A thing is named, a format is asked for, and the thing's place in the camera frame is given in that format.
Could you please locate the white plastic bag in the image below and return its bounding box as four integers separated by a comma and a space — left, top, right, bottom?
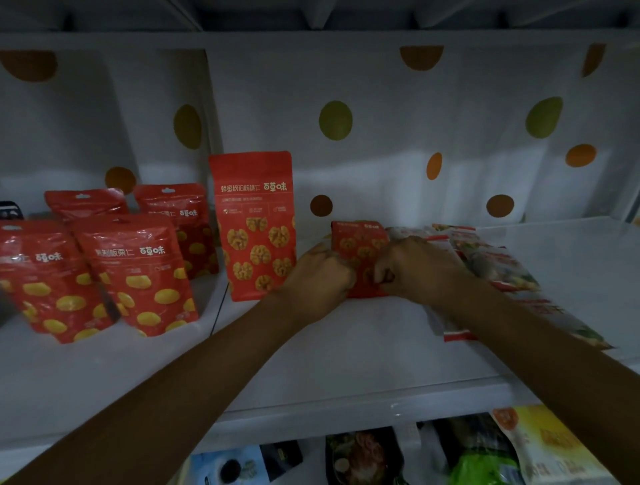
400, 422, 452, 485

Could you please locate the tall red walnut snack pouch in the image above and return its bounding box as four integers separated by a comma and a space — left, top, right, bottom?
208, 151, 297, 302

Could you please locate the person's left forearm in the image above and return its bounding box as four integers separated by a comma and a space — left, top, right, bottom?
0, 292, 313, 485

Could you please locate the small black packet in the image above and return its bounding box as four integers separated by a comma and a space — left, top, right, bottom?
259, 440, 304, 483

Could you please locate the person's left hand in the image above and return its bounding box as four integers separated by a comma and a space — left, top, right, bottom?
272, 242, 357, 321

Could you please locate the person's right forearm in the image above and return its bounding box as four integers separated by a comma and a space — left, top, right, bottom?
430, 282, 640, 485

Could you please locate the person's right hand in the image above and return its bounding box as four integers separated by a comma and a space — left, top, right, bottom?
373, 236, 474, 306

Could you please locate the green snack packet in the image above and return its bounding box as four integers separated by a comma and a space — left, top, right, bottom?
432, 414, 527, 485

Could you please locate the light blue snack packet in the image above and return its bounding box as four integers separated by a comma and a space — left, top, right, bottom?
189, 445, 273, 485

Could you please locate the yellow and white snack packet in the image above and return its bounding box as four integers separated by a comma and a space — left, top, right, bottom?
489, 404, 622, 485

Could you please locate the white shelf unit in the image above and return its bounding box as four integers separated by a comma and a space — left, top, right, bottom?
0, 27, 640, 485

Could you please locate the red chestnut snack pouch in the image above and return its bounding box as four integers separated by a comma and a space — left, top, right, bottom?
0, 220, 114, 345
133, 182, 220, 280
43, 187, 130, 224
69, 213, 200, 337

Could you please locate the polka dot backing sheet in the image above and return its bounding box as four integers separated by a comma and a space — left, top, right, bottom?
0, 44, 640, 236

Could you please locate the small red walnut snack pouch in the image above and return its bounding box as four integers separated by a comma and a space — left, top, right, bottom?
330, 220, 397, 299

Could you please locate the dark food picture packet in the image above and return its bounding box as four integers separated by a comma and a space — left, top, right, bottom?
324, 426, 407, 485

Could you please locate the white red-trimmed snack packet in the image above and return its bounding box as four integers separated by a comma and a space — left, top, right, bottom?
389, 223, 542, 294
424, 287, 615, 351

